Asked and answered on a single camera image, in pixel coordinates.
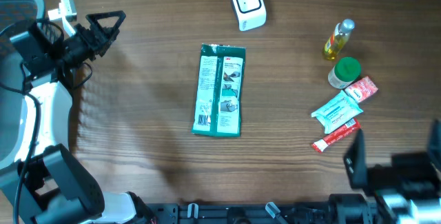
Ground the green lid jar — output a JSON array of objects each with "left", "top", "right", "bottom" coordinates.
[{"left": 328, "top": 57, "right": 361, "bottom": 89}]

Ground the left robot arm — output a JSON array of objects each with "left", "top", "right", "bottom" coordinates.
[{"left": 1, "top": 10, "right": 125, "bottom": 223}]

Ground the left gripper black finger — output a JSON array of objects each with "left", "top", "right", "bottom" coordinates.
[
  {"left": 85, "top": 13, "right": 103, "bottom": 34},
  {"left": 101, "top": 10, "right": 126, "bottom": 41}
]

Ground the clear yellow liquid bottle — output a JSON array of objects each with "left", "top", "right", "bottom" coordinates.
[{"left": 322, "top": 19, "right": 356, "bottom": 61}]

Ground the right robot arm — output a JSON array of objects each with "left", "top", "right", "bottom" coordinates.
[{"left": 329, "top": 120, "right": 440, "bottom": 223}]

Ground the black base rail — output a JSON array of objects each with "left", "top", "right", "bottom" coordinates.
[{"left": 148, "top": 203, "right": 331, "bottom": 224}]

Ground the grey plastic basket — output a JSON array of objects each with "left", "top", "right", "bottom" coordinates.
[{"left": 0, "top": 0, "right": 48, "bottom": 197}]

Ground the green gloves package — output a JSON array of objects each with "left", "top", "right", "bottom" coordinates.
[{"left": 192, "top": 44, "right": 246, "bottom": 137}]

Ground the white barcode scanner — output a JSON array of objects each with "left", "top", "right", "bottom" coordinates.
[{"left": 231, "top": 0, "right": 267, "bottom": 32}]

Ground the red stick sachet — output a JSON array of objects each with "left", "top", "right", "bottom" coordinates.
[{"left": 311, "top": 118, "right": 361, "bottom": 153}]

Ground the teal snack wrapper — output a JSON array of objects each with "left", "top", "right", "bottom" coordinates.
[{"left": 311, "top": 90, "right": 363, "bottom": 134}]

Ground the red white small carton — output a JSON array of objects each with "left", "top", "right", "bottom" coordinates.
[{"left": 345, "top": 77, "right": 378, "bottom": 103}]

